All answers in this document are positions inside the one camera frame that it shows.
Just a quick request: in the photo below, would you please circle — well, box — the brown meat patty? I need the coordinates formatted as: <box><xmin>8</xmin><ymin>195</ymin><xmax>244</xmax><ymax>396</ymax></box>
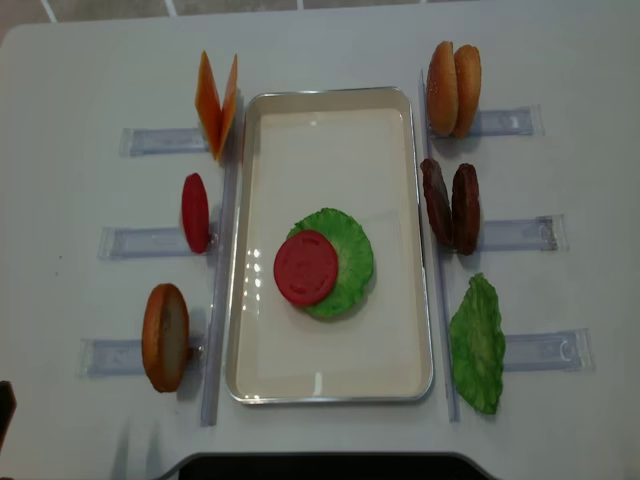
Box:
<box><xmin>420</xmin><ymin>158</ymin><xmax>453</xmax><ymax>248</ymax></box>
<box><xmin>451</xmin><ymin>163</ymin><xmax>480</xmax><ymax>255</ymax></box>

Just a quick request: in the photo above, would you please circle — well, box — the flat red tomato slice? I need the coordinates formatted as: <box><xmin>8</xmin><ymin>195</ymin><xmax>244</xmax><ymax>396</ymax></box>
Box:
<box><xmin>273</xmin><ymin>230</ymin><xmax>338</xmax><ymax>307</ymax></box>

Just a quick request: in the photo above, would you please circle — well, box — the flat green lettuce leaf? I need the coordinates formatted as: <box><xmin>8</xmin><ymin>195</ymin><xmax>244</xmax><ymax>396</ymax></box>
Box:
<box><xmin>287</xmin><ymin>207</ymin><xmax>375</xmax><ymax>321</ymax></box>

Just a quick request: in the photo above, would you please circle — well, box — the upright red tomato slice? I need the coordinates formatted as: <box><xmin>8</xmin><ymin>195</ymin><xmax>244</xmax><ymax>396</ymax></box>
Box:
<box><xmin>181</xmin><ymin>173</ymin><xmax>210</xmax><ymax>254</ymax></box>

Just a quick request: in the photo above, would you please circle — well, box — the right orange cheese slice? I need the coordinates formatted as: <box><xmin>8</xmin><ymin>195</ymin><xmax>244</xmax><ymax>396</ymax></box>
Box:
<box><xmin>214</xmin><ymin>56</ymin><xmax>238</xmax><ymax>162</ymax></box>

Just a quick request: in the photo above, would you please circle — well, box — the orange cheese slice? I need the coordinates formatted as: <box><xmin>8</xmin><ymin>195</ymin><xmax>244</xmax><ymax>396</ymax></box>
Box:
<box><xmin>214</xmin><ymin>56</ymin><xmax>238</xmax><ymax>162</ymax></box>
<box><xmin>195</xmin><ymin>51</ymin><xmax>222</xmax><ymax>159</ymax></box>

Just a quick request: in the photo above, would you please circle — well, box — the left orange cheese slice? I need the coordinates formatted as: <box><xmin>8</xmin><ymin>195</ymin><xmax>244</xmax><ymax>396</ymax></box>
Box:
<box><xmin>195</xmin><ymin>51</ymin><xmax>222</xmax><ymax>159</ymax></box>

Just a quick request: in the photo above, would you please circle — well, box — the upright green lettuce leaf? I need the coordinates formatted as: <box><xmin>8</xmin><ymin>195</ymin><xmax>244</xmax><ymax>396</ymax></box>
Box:
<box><xmin>449</xmin><ymin>273</ymin><xmax>506</xmax><ymax>415</ymax></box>

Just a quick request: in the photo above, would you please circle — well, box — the white rectangular metal tray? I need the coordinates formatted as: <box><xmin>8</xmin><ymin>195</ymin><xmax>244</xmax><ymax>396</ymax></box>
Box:
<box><xmin>225</xmin><ymin>87</ymin><xmax>434</xmax><ymax>405</ymax></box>

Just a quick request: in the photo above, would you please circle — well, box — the upright bun half left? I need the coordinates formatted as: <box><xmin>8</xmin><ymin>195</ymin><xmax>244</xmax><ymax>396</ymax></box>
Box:
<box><xmin>141</xmin><ymin>283</ymin><xmax>189</xmax><ymax>393</ymax></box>

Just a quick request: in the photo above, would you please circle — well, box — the clear holder middle left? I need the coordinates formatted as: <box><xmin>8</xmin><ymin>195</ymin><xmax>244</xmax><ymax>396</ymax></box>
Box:
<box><xmin>98</xmin><ymin>227</ymin><xmax>196</xmax><ymax>260</ymax></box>

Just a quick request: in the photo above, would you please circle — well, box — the clear holder top left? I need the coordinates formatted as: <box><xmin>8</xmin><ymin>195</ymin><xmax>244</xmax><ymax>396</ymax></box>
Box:
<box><xmin>119</xmin><ymin>128</ymin><xmax>209</xmax><ymax>157</ymax></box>

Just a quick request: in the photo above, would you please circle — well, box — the clear holder middle right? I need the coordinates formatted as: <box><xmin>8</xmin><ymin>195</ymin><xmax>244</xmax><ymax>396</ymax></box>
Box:
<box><xmin>475</xmin><ymin>214</ymin><xmax>569</xmax><ymax>252</ymax></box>

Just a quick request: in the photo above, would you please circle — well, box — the plain bun half right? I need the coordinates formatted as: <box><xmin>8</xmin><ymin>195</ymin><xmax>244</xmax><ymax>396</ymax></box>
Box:
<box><xmin>453</xmin><ymin>45</ymin><xmax>482</xmax><ymax>138</ymax></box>

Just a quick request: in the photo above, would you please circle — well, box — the black base front edge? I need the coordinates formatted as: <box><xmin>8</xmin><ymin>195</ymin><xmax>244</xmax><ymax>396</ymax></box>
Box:
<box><xmin>178</xmin><ymin>452</ymin><xmax>493</xmax><ymax>479</ymax></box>

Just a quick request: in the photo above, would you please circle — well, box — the clear holder bottom left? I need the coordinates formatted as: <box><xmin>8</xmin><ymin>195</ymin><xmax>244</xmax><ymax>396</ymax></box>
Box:
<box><xmin>78</xmin><ymin>336</ymin><xmax>206</xmax><ymax>379</ymax></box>

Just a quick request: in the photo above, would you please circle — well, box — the clear holder bottom right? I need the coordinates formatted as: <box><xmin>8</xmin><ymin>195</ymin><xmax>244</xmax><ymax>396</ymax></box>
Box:
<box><xmin>504</xmin><ymin>328</ymin><xmax>595</xmax><ymax>372</ymax></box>

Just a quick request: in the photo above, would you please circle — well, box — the dark brown object left edge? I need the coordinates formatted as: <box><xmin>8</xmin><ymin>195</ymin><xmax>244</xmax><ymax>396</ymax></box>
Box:
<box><xmin>0</xmin><ymin>381</ymin><xmax>16</xmax><ymax>438</ymax></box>

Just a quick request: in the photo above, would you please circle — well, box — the clear acrylic left long rail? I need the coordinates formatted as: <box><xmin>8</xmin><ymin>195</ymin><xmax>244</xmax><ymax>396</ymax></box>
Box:
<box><xmin>200</xmin><ymin>92</ymin><xmax>244</xmax><ymax>427</ymax></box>

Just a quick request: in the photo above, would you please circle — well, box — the clear acrylic long rail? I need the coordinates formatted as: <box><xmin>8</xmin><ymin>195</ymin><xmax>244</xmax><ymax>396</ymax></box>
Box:
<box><xmin>200</xmin><ymin>92</ymin><xmax>244</xmax><ymax>427</ymax></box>
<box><xmin>419</xmin><ymin>69</ymin><xmax>460</xmax><ymax>423</ymax></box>

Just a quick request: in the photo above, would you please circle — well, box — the clear acrylic right long rail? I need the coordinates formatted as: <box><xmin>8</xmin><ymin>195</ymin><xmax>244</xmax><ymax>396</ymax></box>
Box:
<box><xmin>419</xmin><ymin>69</ymin><xmax>460</xmax><ymax>423</ymax></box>

